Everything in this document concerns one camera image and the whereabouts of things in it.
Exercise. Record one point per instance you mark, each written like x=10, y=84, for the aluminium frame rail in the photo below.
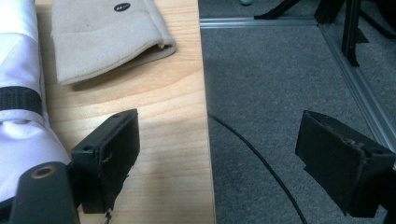
x=255, y=22
x=358, y=87

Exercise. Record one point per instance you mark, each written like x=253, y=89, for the beige cloth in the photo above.
x=102, y=40

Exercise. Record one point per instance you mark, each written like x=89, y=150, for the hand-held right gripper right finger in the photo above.
x=336, y=155

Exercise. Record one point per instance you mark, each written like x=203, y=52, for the black tripod leg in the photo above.
x=280, y=11

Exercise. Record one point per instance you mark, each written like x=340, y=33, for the black metal stand post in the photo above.
x=351, y=31

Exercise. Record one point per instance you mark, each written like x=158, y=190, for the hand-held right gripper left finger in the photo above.
x=109, y=149

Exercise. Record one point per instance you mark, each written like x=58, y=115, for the white satin cloth black band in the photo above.
x=18, y=93

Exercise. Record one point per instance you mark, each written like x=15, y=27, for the small white object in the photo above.
x=246, y=2

